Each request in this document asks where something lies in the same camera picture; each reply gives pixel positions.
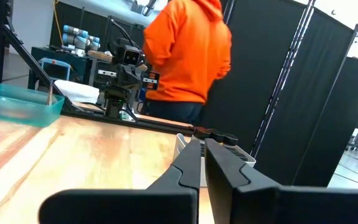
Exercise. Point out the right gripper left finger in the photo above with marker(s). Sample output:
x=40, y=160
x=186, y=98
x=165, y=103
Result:
x=120, y=208

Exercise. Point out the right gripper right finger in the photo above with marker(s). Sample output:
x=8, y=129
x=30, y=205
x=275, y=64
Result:
x=291, y=208

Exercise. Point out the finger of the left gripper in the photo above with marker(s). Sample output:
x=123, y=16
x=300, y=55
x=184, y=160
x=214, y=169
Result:
x=122, y=77
x=135, y=76

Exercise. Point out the grey blue-jointed robot arm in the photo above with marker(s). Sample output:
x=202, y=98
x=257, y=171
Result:
x=78, y=35

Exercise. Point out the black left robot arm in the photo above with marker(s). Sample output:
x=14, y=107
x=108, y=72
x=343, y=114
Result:
x=115, y=102

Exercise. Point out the light wooden board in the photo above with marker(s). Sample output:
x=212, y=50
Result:
x=99, y=55

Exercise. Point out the person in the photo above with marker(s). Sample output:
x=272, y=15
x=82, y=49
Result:
x=185, y=56

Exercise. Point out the dark teal cabinet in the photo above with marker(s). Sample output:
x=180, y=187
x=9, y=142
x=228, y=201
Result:
x=79, y=67

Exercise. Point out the white cloth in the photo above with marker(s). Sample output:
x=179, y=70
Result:
x=79, y=91

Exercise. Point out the black background panels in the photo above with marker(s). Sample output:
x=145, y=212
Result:
x=104, y=28

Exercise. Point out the grey-blue plastic bin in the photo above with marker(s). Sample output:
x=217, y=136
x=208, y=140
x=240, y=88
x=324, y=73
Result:
x=247, y=158

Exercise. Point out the light blue screen device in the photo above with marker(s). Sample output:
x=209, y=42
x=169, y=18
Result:
x=54, y=68

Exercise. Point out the black boom rod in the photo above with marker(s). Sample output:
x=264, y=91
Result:
x=148, y=7

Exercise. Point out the black partition screen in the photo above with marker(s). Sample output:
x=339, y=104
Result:
x=259, y=77

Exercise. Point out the teal green plastic bin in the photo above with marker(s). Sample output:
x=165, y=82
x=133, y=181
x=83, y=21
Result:
x=17, y=105

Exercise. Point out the black support pole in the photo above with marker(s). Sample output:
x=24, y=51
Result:
x=284, y=77

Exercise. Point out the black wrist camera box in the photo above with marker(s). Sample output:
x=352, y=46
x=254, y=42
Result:
x=131, y=56

